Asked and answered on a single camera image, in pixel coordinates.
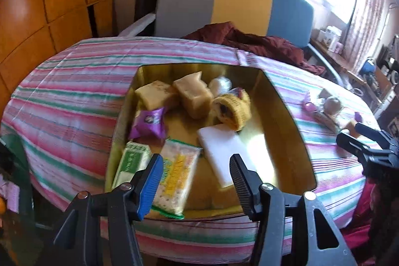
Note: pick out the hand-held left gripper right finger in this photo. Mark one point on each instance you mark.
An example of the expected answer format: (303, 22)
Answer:
(246, 188)

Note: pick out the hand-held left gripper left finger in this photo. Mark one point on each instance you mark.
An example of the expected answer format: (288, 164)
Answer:
(152, 188)

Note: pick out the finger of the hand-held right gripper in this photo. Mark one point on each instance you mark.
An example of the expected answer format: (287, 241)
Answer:
(352, 144)
(374, 133)

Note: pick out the small purple candy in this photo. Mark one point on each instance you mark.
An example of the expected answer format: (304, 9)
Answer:
(358, 117)

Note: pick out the yellow green cracker packet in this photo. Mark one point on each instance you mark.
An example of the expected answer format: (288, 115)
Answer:
(177, 169)

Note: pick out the green paper box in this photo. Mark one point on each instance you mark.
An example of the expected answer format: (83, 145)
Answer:
(131, 161)

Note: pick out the small plush toy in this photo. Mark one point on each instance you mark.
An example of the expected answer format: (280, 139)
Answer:
(332, 105)

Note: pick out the white foam block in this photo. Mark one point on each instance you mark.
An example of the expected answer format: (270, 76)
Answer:
(224, 147)

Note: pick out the pink plastic item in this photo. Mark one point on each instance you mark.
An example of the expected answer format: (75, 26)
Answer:
(309, 106)

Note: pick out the beige cardboard carton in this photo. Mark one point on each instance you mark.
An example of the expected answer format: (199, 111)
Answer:
(324, 93)

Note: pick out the gold metal tin box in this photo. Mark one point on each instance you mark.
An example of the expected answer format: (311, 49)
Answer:
(274, 129)

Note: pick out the purple snack packet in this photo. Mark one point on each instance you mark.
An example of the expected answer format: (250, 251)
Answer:
(148, 122)

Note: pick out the yellow knitted sock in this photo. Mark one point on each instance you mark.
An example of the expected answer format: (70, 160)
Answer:
(238, 111)

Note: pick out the white plastic bag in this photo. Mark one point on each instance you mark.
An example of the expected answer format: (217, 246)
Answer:
(218, 86)

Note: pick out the red cloth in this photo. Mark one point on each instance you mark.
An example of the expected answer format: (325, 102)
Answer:
(358, 222)

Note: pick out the blue round object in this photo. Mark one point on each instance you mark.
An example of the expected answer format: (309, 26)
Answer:
(367, 66)

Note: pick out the wooden side table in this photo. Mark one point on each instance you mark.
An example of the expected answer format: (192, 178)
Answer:
(343, 63)

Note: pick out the small pink box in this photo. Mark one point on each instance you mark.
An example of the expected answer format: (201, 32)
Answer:
(339, 48)

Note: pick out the white printed boxes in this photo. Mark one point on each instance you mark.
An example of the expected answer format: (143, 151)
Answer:
(329, 37)

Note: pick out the pink striped curtain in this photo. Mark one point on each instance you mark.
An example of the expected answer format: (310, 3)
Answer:
(367, 13)

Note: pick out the maroon jacket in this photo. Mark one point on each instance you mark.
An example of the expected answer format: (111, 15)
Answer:
(265, 48)

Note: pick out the pink knitted cloth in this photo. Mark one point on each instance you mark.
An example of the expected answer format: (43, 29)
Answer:
(13, 197)

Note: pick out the grey yellow blue chair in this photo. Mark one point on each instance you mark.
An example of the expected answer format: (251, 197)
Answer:
(243, 1)

